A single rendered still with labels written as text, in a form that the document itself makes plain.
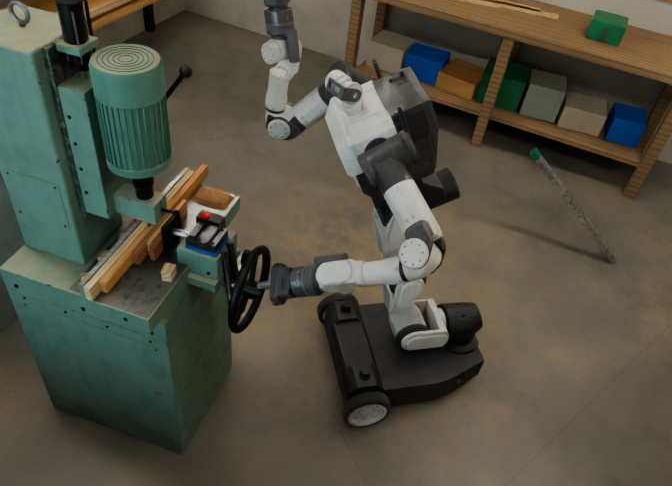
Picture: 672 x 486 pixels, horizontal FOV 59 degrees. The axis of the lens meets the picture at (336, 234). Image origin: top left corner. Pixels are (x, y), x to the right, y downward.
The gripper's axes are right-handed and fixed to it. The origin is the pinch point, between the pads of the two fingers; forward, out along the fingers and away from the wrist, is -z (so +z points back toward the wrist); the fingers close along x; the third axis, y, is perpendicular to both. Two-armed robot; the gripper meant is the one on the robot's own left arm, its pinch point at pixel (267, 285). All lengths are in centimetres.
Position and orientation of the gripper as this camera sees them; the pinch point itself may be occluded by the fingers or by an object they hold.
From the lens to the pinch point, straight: 175.4
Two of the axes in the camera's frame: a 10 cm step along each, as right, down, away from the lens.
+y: -4.9, -2.7, -8.3
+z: 8.7, -1.2, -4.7
